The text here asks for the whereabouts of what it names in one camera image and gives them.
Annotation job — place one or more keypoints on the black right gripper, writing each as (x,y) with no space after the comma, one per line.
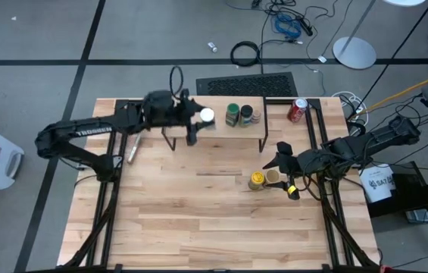
(304,163)

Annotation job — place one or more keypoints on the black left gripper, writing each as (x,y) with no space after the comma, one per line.
(162,108)

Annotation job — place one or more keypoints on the white lid bagel seasoning jar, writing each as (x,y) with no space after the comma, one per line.
(207,115)

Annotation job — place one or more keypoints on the tan lid furikake jar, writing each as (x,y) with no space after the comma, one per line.
(272,177)

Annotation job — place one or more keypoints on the yellow lid chili onion jar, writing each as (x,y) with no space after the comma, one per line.
(257,180)

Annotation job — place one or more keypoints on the green lid oregano jar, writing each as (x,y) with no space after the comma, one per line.
(232,113)

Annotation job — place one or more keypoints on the black lid spice jar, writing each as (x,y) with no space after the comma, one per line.
(246,113)

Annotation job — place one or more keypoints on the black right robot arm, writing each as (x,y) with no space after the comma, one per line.
(380,140)

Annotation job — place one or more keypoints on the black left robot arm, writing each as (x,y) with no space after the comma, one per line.
(77,130)

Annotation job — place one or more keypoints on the red Coca-Cola can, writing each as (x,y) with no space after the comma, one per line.
(297,110)

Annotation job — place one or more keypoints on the black computer case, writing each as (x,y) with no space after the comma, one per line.
(247,84)

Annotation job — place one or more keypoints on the small white object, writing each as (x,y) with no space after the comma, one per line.
(212,47)

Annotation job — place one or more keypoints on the white paper bag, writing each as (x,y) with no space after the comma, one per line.
(378,184)

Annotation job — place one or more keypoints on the black side table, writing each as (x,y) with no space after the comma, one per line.
(418,193)

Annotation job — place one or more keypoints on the grey round lamp base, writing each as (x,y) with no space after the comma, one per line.
(354,53)

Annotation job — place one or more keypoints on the black power adapter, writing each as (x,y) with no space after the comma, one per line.
(305,26)

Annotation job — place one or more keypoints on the grey lamp pole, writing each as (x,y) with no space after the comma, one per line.
(365,19)

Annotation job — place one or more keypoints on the wooden shelf black metal frame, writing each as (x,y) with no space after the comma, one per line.
(221,130)

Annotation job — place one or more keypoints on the black aluminium table frame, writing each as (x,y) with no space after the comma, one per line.
(104,212)

